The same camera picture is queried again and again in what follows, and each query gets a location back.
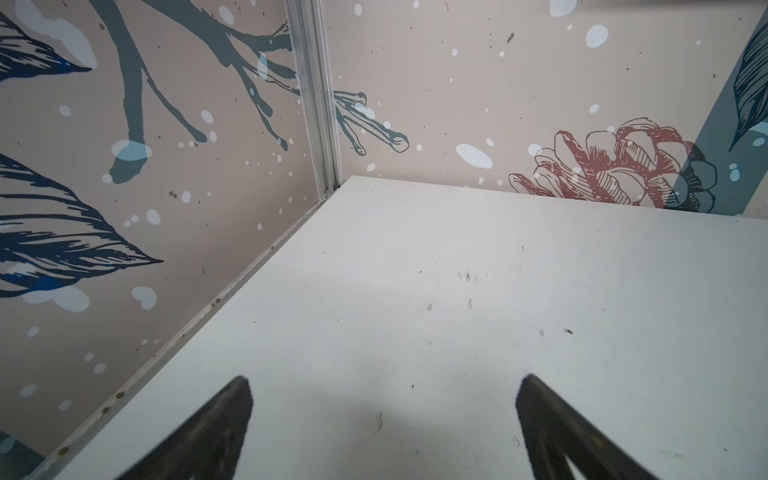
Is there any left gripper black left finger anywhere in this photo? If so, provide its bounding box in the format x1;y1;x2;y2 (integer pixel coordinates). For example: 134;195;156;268
121;376;253;480

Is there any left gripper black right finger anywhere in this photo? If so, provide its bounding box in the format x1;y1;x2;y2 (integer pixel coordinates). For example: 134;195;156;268
515;374;654;479

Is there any aluminium frame corner post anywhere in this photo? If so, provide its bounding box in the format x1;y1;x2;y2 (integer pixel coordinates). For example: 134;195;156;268
286;0;342;201

